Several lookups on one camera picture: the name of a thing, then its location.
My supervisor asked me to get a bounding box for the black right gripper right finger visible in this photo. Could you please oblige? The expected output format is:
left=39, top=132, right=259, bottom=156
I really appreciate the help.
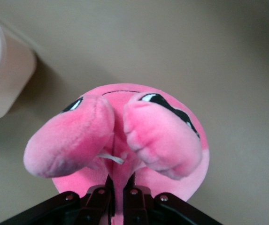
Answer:
left=123, top=175, right=154, bottom=225

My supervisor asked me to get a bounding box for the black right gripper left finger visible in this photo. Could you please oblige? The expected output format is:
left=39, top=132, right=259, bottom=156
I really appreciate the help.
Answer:
left=79, top=174, right=115, bottom=225

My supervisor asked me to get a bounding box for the pink plush toy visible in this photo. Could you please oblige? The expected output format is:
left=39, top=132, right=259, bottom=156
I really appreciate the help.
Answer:
left=23, top=82, right=212, bottom=225

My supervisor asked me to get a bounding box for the translucent pink plastic box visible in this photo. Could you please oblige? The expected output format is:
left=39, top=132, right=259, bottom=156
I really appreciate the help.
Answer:
left=0, top=9, right=38, bottom=123

